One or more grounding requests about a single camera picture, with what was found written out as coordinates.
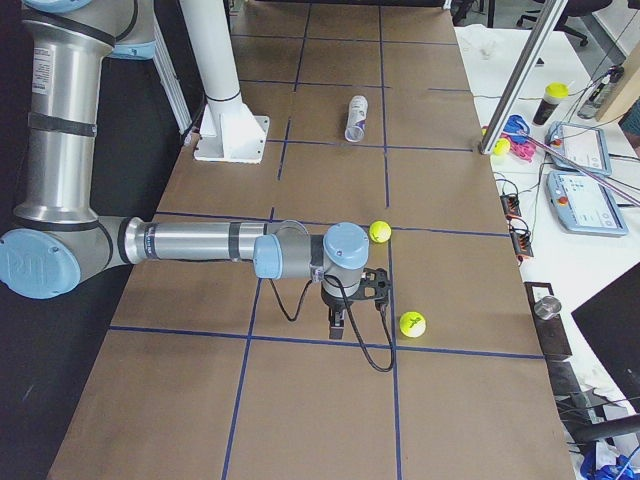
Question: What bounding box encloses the yellow tennis ball on desk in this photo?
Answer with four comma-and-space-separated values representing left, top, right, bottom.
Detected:
492, 137, 511, 156

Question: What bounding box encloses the clear tennis ball can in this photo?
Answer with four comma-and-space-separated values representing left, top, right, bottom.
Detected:
344, 95, 368, 143

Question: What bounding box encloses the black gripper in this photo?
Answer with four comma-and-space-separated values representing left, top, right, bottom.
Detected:
321, 279, 359, 340

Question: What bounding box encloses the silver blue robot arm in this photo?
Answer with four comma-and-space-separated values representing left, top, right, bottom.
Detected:
1, 1, 369, 340

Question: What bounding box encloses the lower teach pendant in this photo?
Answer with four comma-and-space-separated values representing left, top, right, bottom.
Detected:
546, 170, 629, 237

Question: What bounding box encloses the aluminium frame post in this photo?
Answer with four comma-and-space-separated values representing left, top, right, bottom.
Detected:
478, 0, 568, 155

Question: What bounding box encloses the small metal cup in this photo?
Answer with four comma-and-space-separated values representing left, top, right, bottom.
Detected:
533, 295, 562, 321

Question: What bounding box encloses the black orange connector box near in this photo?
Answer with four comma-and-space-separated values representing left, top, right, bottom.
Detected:
509, 226, 534, 261

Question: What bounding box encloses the teach pendant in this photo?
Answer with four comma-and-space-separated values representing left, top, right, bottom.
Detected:
546, 170, 629, 237
545, 121, 612, 177

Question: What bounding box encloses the black orange connector box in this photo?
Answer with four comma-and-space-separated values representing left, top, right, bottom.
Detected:
509, 226, 534, 261
500, 193, 522, 219

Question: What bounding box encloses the pink and blue cloth pile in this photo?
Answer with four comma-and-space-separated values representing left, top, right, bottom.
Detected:
501, 114, 536, 162

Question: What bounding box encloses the black monitor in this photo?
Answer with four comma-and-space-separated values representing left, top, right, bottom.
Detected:
572, 264, 639, 411

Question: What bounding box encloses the yellow tennis ball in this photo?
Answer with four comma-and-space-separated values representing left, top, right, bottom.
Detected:
399, 311, 427, 338
369, 220, 392, 244
492, 137, 511, 156

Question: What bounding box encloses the white pedestal column with base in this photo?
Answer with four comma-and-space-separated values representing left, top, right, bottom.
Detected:
180, 0, 270, 164

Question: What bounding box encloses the black orange connector box far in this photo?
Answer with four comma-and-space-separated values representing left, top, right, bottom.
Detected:
500, 193, 522, 219

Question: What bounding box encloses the dark bottle with yellow lid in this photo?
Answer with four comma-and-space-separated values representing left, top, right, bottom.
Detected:
533, 82, 569, 126

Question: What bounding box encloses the upper teach pendant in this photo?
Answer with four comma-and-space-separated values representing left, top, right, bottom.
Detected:
545, 121, 612, 177

